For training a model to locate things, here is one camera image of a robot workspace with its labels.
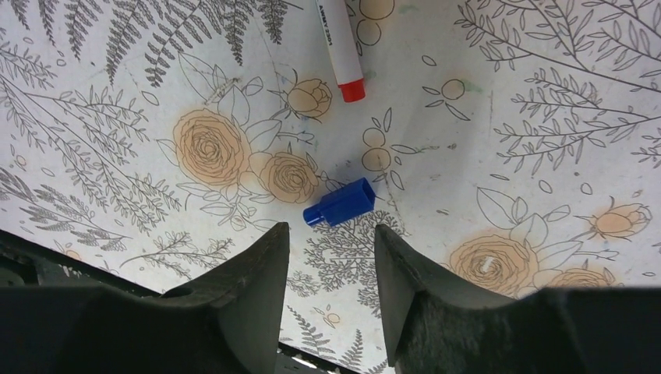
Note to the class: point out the floral table cloth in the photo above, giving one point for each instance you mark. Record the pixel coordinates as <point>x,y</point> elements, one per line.
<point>516,143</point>

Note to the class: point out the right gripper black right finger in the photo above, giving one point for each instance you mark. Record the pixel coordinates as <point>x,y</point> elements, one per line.
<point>436,322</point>

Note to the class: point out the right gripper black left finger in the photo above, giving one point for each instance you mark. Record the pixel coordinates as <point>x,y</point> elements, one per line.
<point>226,320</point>

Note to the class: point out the blue pen cap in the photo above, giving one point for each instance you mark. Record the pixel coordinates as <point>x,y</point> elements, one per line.
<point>342,205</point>

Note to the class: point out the white pen green tip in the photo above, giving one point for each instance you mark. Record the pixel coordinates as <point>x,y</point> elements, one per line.
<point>343,53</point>

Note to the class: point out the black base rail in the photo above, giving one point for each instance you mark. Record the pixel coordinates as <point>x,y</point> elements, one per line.
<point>36,264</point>

